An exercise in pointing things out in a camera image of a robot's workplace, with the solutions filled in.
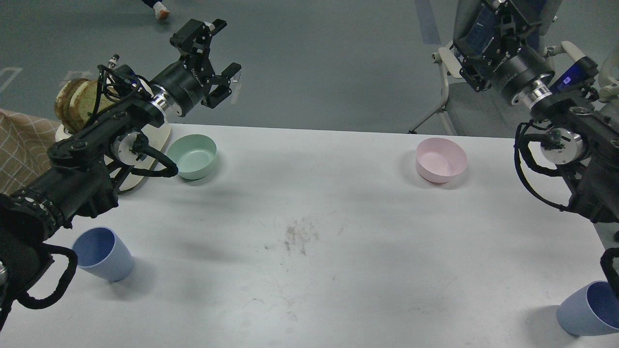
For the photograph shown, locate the pink bowl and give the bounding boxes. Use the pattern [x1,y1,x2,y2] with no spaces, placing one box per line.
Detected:
[415,137,468,184]

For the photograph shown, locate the person's foot with shoe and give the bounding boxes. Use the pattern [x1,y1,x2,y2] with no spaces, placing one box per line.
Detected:
[141,0,170,21]

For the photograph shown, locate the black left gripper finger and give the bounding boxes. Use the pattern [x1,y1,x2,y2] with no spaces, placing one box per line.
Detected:
[203,62,242,109]
[170,19,227,49]

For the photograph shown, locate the green bowl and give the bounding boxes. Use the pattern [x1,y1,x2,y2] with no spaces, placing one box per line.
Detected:
[166,134,219,180]

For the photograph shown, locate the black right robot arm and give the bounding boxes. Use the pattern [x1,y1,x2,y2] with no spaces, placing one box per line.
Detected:
[453,0,618,223]

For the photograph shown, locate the grey office chair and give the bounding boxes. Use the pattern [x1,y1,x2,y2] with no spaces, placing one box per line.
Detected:
[409,0,599,134]

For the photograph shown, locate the brown checkered cloth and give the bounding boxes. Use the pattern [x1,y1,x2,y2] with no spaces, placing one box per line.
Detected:
[0,109,60,194]

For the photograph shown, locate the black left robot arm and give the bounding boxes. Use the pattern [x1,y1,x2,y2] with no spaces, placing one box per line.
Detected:
[0,18,241,323]

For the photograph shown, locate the toast slice back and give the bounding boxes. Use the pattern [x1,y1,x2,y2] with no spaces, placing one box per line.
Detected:
[54,78,88,131]

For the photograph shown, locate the toast slice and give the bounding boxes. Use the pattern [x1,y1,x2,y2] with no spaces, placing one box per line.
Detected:
[65,80,98,134]
[54,78,88,131]

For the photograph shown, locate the cream toaster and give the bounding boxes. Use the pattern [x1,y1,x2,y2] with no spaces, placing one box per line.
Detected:
[56,80,172,193]

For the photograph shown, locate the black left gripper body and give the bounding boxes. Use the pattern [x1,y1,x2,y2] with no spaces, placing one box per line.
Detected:
[152,40,217,117]

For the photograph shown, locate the toast slice front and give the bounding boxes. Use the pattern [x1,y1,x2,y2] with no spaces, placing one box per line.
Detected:
[65,80,98,134]

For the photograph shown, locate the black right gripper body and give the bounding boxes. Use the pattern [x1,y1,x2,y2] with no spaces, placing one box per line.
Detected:
[453,0,555,104]

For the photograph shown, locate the blue cup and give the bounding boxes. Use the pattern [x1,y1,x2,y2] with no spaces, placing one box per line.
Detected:
[71,227,134,282]
[556,281,619,336]

